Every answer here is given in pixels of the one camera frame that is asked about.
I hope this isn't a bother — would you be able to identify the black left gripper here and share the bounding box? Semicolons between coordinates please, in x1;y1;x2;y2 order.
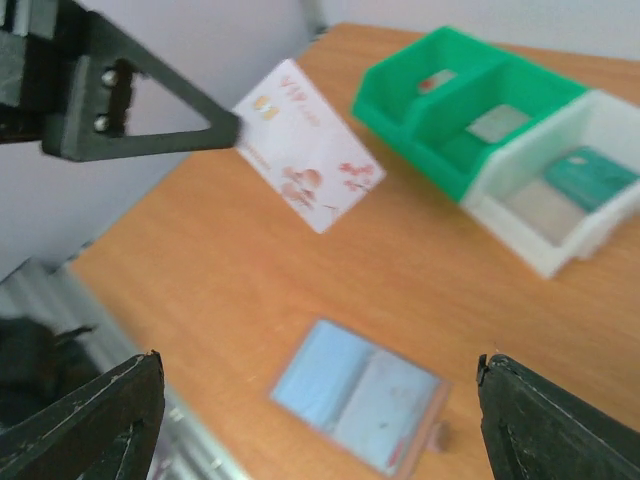
1;1;240;161

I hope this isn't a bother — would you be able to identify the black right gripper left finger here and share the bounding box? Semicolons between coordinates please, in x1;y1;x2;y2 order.
1;351;165;479

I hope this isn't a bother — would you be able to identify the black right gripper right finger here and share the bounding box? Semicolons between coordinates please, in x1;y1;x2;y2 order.
476;354;639;480

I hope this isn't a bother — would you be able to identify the white floral credit card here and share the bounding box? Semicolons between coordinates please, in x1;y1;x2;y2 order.
233;59;386;234

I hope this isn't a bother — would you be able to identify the teal credit card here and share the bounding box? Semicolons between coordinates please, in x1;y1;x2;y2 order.
544;146;639;213

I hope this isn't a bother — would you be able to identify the silver grey card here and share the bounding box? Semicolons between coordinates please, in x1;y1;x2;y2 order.
466;104;531;144

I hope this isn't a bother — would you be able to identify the red patterned card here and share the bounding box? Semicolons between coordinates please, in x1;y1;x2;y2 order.
417;69;457;95

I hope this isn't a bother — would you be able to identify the white storage bin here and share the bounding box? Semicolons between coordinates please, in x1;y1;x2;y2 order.
461;90;639;278

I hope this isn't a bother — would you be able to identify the green double storage bin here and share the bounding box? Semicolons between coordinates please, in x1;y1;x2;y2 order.
352;27;588;202

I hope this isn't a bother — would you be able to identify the aluminium front rail frame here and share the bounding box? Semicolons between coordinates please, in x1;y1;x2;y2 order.
1;261;250;479

